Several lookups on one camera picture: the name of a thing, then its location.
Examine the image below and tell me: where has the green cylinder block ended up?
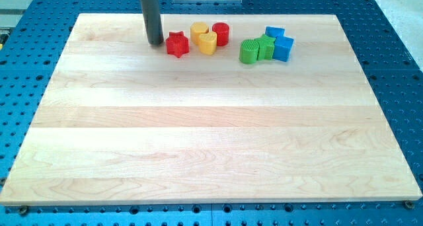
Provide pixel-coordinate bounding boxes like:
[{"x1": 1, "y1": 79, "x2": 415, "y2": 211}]
[{"x1": 239, "y1": 39, "x2": 259, "y2": 64}]

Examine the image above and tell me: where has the corner bolt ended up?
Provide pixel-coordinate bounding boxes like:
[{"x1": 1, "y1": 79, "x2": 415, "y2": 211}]
[
  {"x1": 17, "y1": 206, "x2": 30, "y2": 215},
  {"x1": 403, "y1": 200, "x2": 415, "y2": 210}
]

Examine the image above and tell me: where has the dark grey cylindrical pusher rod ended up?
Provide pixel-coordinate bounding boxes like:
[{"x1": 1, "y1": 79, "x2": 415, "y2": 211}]
[{"x1": 140, "y1": 0, "x2": 164, "y2": 46}]

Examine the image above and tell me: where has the green star block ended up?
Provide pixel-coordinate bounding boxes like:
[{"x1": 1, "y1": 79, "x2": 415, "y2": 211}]
[{"x1": 254, "y1": 34, "x2": 276, "y2": 61}]

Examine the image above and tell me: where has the light wooden board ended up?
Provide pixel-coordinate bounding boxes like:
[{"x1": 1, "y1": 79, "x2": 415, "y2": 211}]
[{"x1": 1, "y1": 13, "x2": 422, "y2": 206}]

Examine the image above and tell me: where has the yellow heart block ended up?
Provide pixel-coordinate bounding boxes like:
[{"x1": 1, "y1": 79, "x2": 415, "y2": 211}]
[{"x1": 198, "y1": 31, "x2": 217, "y2": 56}]

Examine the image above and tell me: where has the blue cube block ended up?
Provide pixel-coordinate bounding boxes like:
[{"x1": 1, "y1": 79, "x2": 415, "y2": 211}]
[{"x1": 272, "y1": 36, "x2": 294, "y2": 62}]

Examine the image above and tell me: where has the red star block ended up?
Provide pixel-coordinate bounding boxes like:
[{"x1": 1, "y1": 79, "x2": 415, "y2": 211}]
[{"x1": 165, "y1": 31, "x2": 190, "y2": 58}]

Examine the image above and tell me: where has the right corner bolt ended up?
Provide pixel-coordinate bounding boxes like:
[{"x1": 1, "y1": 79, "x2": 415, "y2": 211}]
[{"x1": 403, "y1": 200, "x2": 415, "y2": 210}]

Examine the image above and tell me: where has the left corner bolt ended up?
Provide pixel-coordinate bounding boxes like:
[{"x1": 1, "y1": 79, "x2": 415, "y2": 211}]
[{"x1": 17, "y1": 206, "x2": 30, "y2": 215}]

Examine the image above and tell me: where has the red cylinder block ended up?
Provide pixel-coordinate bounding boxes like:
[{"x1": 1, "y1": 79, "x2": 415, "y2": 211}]
[{"x1": 212, "y1": 22, "x2": 230, "y2": 46}]

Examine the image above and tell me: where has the yellow cylinder block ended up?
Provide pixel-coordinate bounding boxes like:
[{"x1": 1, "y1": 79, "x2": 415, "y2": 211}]
[{"x1": 190, "y1": 22, "x2": 209, "y2": 45}]

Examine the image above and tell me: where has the blue triangle block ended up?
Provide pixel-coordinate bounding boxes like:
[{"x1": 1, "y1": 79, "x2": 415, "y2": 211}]
[{"x1": 265, "y1": 26, "x2": 285, "y2": 38}]

